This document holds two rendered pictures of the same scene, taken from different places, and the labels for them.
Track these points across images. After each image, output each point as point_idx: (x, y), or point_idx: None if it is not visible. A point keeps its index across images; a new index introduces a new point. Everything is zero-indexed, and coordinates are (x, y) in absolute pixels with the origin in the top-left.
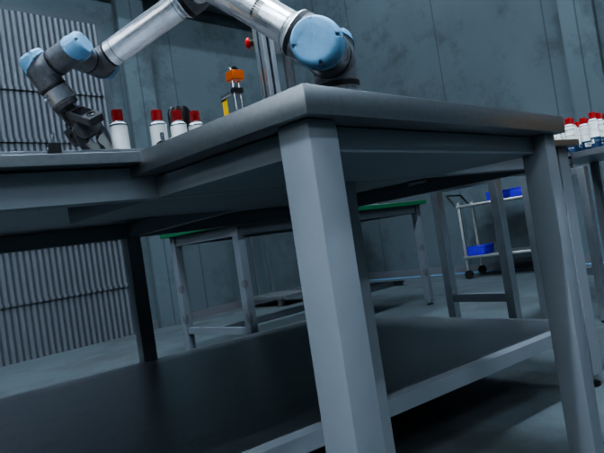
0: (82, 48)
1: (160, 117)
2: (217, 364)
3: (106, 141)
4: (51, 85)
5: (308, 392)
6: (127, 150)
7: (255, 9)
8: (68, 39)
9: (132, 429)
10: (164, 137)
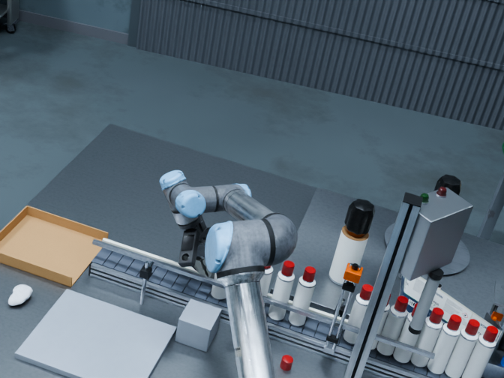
0: (185, 215)
1: (265, 266)
2: None
3: None
4: (174, 211)
5: None
6: (217, 284)
7: (235, 352)
8: (179, 202)
9: None
10: (261, 284)
